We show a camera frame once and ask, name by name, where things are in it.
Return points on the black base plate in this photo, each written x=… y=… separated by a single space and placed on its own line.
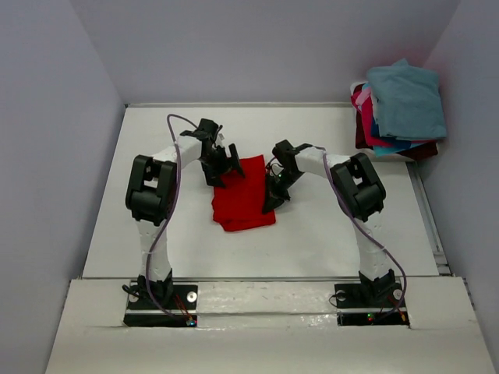
x=180 y=311
x=354 y=310

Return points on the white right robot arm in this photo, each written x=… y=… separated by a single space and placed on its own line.
x=360 y=195

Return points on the bright blue t shirt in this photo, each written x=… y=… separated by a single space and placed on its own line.
x=385 y=146

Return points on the pink t shirt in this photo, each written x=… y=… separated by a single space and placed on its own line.
x=364 y=119

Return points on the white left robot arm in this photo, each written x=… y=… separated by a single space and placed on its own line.
x=153 y=191

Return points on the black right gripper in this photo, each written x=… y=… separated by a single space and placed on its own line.
x=272 y=202

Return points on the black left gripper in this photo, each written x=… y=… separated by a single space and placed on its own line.
x=211 y=175

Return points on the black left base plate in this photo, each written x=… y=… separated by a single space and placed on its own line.
x=180 y=311

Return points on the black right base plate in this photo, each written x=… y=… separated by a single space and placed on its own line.
x=354 y=310

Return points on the red t shirt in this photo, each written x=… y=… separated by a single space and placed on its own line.
x=238 y=206

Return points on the dark maroon t shirt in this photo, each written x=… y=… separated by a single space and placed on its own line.
x=421 y=151

